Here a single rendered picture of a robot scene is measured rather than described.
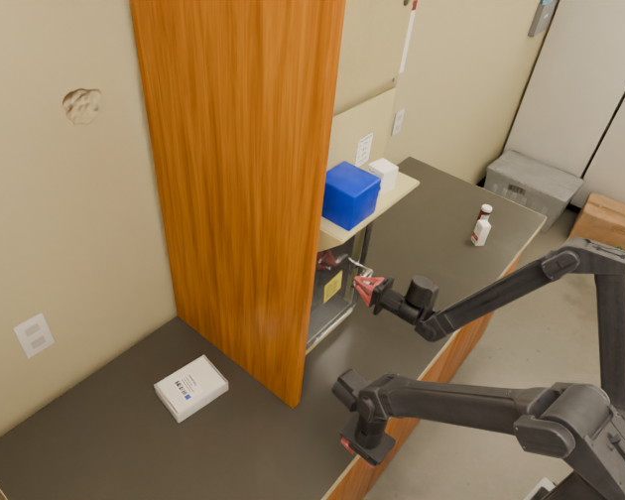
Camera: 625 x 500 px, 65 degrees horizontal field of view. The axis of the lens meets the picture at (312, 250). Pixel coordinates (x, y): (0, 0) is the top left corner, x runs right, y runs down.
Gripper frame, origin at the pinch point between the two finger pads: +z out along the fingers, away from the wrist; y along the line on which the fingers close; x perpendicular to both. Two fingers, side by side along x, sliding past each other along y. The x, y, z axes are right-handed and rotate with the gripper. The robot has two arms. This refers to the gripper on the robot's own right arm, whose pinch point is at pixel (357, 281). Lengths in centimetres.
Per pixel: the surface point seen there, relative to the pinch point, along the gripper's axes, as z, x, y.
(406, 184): -4.6, -6.3, 31.1
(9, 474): 38, 85, -28
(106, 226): 50, 42, 15
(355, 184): -2.5, 14.9, 39.7
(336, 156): 5.5, 10.7, 41.2
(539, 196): -7, -249, -88
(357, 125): 5.2, 4.3, 46.3
